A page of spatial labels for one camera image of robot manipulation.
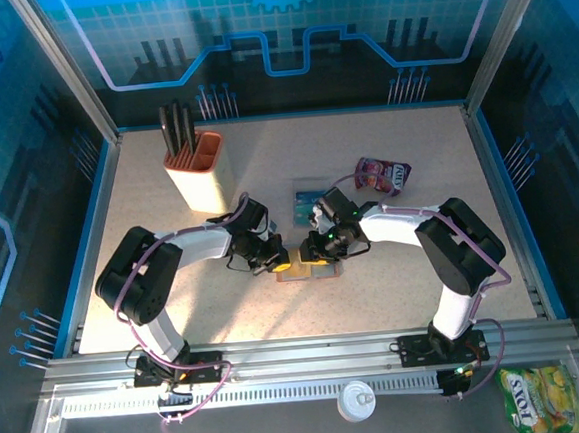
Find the gold credit card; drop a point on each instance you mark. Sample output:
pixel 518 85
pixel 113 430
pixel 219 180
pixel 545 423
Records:
pixel 295 266

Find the blue credit card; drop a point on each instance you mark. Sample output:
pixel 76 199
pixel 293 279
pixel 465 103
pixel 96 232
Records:
pixel 310 196

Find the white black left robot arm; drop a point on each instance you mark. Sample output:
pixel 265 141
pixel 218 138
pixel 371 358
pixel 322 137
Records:
pixel 196 241

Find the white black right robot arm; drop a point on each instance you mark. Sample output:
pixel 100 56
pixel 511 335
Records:
pixel 392 221

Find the purple candy bag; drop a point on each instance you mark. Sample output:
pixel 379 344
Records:
pixel 391 173

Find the beige orange knife block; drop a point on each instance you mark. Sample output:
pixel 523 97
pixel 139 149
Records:
pixel 201 183

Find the white round lid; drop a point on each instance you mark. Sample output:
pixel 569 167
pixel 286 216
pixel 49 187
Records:
pixel 356 401

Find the black connector box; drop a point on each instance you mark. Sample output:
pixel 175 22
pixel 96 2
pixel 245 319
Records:
pixel 455 381

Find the green yellow candy bag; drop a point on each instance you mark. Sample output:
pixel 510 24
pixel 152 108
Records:
pixel 539 397

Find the aluminium mounting rail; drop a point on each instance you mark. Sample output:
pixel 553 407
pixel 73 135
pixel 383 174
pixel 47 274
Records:
pixel 305 353

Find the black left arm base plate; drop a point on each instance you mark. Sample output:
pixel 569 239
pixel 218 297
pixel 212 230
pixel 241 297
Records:
pixel 206 368

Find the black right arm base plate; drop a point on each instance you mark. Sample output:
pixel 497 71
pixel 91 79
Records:
pixel 415 352

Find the aluminium side rail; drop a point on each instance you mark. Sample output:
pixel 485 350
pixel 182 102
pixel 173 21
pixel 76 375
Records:
pixel 512 209
pixel 88 242

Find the aluminium frame post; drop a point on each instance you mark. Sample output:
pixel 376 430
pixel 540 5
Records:
pixel 62 69
pixel 506 34

